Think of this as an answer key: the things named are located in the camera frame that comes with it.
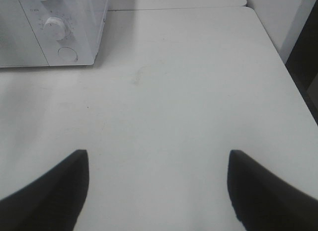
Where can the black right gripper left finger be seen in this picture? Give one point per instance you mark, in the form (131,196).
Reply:
(53,202)

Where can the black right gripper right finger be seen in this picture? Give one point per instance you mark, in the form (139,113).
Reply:
(264,202)

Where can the round white door button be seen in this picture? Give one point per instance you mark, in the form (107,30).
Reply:
(67,54)

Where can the white microwave door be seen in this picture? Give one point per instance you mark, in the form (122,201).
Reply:
(19,46)

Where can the lower white timer knob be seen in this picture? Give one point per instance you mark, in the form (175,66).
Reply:
(55,28)

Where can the white microwave oven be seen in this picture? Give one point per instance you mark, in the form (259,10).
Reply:
(85,20)

